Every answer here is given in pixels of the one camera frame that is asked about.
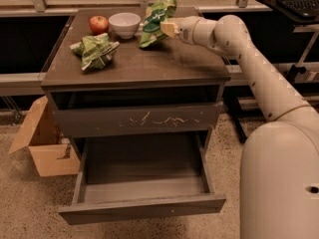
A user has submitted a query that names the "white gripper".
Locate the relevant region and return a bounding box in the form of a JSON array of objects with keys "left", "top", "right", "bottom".
[{"left": 160, "top": 16, "right": 200, "bottom": 45}]

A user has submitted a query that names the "green rice chip bag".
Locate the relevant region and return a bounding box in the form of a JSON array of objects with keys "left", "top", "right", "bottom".
[{"left": 139, "top": 0, "right": 177, "bottom": 49}]

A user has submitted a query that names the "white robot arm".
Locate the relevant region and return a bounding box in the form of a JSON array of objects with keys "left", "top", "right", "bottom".
[{"left": 160, "top": 15, "right": 319, "bottom": 239}]

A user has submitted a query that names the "crumpled green snack bag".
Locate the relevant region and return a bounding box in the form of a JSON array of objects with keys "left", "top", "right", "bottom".
[{"left": 70, "top": 33, "right": 120, "bottom": 72}]

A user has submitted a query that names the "grey drawer cabinet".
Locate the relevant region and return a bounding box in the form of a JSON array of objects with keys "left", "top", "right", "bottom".
[{"left": 42, "top": 10, "right": 230, "bottom": 153}]

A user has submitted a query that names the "grey middle drawer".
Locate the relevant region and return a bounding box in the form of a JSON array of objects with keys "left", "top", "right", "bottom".
[{"left": 54, "top": 102, "right": 222, "bottom": 137}]

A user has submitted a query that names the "grey open bottom drawer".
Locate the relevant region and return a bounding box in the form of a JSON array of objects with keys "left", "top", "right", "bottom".
[{"left": 59, "top": 130, "right": 225, "bottom": 225}]

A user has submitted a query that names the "white bowl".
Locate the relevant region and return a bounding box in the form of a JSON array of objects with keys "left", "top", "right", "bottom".
[{"left": 109, "top": 13, "right": 141, "bottom": 39}]

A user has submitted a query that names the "red apple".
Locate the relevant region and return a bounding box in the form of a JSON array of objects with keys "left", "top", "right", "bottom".
[{"left": 89, "top": 16, "right": 109, "bottom": 35}]

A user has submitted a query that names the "black side table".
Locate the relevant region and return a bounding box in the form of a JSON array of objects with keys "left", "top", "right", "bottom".
[{"left": 222, "top": 0, "right": 319, "bottom": 144}]

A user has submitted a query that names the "cardboard box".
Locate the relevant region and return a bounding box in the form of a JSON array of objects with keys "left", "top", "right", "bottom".
[{"left": 9, "top": 97, "right": 80, "bottom": 176}]

